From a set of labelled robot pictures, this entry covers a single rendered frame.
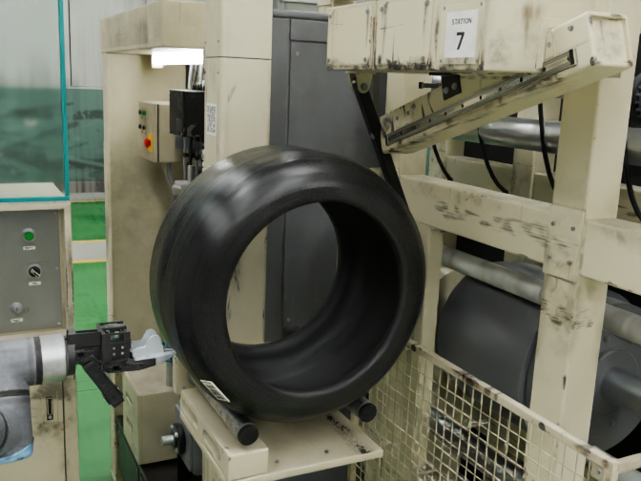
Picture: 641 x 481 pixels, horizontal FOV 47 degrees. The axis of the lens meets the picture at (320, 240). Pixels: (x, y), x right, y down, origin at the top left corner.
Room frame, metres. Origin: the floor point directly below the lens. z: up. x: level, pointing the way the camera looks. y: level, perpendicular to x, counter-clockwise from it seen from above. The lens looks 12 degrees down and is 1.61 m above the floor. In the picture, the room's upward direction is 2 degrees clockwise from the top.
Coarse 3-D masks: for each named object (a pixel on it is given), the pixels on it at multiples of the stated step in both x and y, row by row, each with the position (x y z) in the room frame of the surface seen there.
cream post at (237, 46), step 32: (224, 0) 1.72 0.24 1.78; (256, 0) 1.76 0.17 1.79; (224, 32) 1.72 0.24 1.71; (256, 32) 1.76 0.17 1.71; (224, 64) 1.72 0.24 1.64; (256, 64) 1.76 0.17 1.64; (224, 96) 1.72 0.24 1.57; (256, 96) 1.76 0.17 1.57; (224, 128) 1.73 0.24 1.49; (256, 128) 1.76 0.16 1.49; (256, 256) 1.76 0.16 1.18; (256, 288) 1.77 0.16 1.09; (256, 320) 1.77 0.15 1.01
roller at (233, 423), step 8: (208, 400) 1.54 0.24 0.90; (216, 408) 1.49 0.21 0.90; (224, 408) 1.45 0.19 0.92; (224, 416) 1.44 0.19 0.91; (232, 416) 1.41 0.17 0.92; (240, 416) 1.40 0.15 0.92; (232, 424) 1.40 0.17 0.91; (240, 424) 1.38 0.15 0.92; (248, 424) 1.37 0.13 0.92; (240, 432) 1.36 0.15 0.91; (248, 432) 1.36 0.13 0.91; (256, 432) 1.37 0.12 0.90; (240, 440) 1.36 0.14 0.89; (248, 440) 1.36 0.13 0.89; (256, 440) 1.38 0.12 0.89
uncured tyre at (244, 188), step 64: (192, 192) 1.48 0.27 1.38; (256, 192) 1.37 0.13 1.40; (320, 192) 1.41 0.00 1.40; (384, 192) 1.49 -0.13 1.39; (192, 256) 1.33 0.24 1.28; (384, 256) 1.71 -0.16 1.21; (192, 320) 1.31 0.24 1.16; (320, 320) 1.73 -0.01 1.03; (384, 320) 1.65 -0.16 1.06; (256, 384) 1.35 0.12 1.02; (320, 384) 1.59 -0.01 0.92
